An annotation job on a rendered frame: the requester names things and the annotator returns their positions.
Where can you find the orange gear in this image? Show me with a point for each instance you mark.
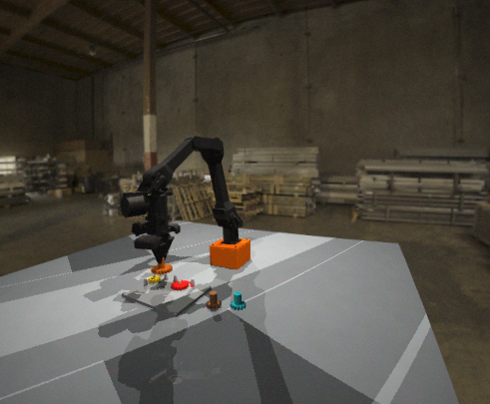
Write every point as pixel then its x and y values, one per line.
pixel 161 268

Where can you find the cyan gear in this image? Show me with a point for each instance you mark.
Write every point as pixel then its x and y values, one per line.
pixel 238 303

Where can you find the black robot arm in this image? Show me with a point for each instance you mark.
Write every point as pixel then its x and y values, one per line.
pixel 158 177

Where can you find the brown gear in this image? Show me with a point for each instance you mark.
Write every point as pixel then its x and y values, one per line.
pixel 213 303

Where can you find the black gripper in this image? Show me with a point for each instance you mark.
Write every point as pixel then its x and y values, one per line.
pixel 160 239

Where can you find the red gear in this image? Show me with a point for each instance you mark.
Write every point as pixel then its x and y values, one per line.
pixel 177 286

